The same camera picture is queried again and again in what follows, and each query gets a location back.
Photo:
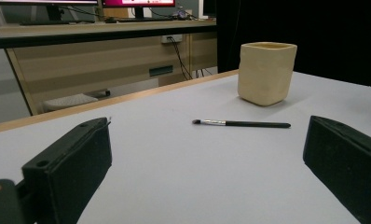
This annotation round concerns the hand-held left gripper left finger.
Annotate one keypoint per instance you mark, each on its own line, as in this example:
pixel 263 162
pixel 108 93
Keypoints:
pixel 71 161

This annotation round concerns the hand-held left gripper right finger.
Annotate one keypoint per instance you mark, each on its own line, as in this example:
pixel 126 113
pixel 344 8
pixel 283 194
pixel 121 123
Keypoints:
pixel 345 161

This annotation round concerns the black makeup brush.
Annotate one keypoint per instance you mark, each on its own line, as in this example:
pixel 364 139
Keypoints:
pixel 255 124

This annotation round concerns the cream ceramic cup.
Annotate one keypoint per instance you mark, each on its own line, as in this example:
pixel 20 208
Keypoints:
pixel 266 74

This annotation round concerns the white round stool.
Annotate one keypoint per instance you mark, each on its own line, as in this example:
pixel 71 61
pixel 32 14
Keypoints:
pixel 70 101

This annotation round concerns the wooden office desk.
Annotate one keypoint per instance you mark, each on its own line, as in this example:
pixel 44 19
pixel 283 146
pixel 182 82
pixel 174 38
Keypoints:
pixel 81 65

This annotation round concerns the black curtain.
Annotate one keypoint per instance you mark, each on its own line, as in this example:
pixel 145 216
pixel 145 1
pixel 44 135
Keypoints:
pixel 314 25

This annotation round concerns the black keyboard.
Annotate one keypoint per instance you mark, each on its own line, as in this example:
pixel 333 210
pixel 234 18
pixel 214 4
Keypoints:
pixel 43 22
pixel 146 19

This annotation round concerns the black computer mouse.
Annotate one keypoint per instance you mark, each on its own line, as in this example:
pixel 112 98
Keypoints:
pixel 111 20

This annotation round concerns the white power socket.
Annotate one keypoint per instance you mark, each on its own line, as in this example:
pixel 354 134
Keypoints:
pixel 174 38

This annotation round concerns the dark screen monitor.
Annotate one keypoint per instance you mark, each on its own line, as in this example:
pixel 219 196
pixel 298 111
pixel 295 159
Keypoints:
pixel 50 1

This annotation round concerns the pink screen monitor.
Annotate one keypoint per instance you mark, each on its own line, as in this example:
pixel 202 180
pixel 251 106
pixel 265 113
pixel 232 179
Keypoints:
pixel 137 2

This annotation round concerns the small purple object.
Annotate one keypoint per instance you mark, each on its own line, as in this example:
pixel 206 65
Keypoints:
pixel 182 13

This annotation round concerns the white framed monitor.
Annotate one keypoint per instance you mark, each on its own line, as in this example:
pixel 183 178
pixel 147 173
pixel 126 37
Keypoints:
pixel 209 7

